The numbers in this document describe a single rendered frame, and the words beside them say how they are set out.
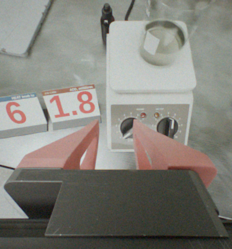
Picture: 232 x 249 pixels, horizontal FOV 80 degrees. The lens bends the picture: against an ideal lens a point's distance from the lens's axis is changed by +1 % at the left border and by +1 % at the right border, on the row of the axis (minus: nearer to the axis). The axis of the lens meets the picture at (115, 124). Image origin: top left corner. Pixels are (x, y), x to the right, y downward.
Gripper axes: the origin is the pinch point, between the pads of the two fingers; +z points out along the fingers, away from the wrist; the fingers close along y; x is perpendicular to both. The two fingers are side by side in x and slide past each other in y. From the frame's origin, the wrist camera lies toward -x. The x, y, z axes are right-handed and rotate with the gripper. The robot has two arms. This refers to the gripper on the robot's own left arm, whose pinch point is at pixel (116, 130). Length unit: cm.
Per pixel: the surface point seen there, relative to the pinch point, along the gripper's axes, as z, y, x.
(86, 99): 13.1, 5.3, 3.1
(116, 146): 6.2, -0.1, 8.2
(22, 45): 24.1, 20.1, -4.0
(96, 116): 12.6, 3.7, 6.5
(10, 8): 32.1, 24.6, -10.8
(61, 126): 11.1, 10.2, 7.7
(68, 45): 25.7, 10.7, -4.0
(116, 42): 14.1, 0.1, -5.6
